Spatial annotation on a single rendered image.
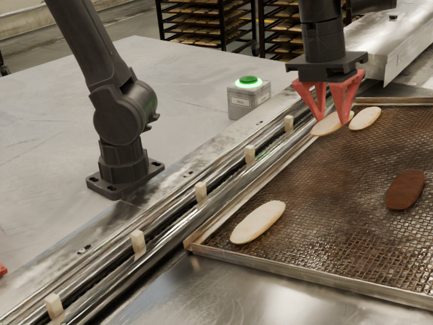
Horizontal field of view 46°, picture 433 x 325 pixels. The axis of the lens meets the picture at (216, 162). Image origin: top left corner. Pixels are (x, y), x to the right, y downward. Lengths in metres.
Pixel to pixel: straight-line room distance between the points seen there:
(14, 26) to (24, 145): 4.70
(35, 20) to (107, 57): 5.14
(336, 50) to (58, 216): 0.49
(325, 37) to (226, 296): 0.38
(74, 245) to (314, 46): 0.42
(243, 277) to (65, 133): 0.69
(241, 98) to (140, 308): 0.61
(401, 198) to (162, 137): 0.57
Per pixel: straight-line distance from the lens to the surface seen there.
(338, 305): 0.49
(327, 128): 0.75
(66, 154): 1.05
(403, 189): 0.64
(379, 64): 1.18
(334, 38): 0.72
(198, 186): 0.76
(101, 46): 0.80
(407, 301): 0.49
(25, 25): 5.86
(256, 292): 0.52
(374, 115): 0.89
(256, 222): 0.61
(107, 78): 0.80
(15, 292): 0.66
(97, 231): 0.72
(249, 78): 1.07
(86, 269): 0.68
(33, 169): 1.02
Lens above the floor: 1.26
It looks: 29 degrees down
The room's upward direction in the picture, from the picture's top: 5 degrees counter-clockwise
